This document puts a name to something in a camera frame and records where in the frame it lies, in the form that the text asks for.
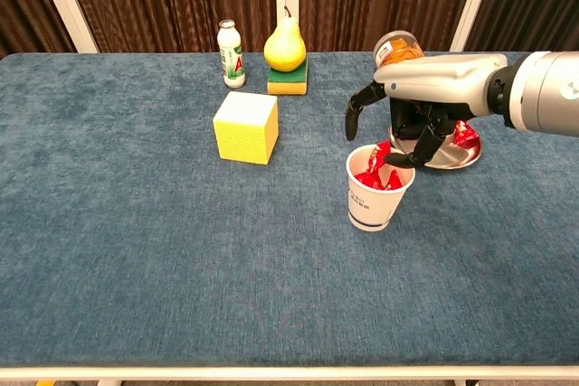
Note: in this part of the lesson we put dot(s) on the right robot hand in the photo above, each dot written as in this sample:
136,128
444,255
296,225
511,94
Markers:
434,83

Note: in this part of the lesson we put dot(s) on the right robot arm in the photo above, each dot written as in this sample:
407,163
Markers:
543,92

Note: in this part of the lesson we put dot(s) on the round metal plate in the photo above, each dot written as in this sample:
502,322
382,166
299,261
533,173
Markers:
452,162

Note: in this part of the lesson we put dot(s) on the white paper cup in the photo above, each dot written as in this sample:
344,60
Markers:
375,209

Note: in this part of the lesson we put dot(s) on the clear jar of orange snacks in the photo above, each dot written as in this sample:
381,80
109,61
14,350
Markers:
398,49

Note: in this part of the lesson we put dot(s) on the green yellow sponge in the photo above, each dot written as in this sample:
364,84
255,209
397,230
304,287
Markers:
287,85

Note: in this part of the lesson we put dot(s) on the yellow pear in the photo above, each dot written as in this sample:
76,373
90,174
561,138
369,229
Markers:
285,49

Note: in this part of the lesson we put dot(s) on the yellow cube with white top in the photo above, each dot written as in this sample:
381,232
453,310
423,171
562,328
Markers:
244,142

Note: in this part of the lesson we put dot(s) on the small white drink bottle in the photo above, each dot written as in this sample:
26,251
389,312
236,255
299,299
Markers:
231,60

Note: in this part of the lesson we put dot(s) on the blue table mat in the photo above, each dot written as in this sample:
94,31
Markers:
181,246

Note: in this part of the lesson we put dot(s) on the white table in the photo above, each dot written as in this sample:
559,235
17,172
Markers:
271,373

